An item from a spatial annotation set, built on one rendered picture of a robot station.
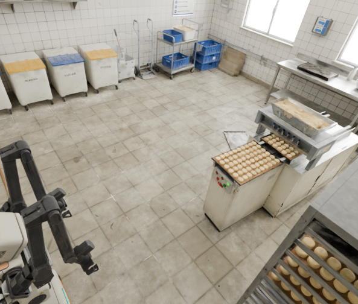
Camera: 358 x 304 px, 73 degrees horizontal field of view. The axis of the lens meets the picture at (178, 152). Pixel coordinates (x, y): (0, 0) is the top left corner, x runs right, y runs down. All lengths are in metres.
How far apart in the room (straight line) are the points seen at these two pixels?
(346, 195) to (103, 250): 2.28
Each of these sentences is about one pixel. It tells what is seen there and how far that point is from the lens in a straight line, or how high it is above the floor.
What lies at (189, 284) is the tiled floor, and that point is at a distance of 2.64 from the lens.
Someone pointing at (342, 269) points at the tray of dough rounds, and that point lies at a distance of 1.29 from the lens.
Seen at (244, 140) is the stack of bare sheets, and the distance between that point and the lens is 4.24.
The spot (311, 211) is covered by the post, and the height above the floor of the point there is 1.80.
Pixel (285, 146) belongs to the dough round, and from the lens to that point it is 2.82.
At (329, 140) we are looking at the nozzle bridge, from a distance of 2.68.
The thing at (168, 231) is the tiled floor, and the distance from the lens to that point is 2.85.
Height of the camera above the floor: 2.46
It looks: 41 degrees down
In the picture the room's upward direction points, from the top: 7 degrees clockwise
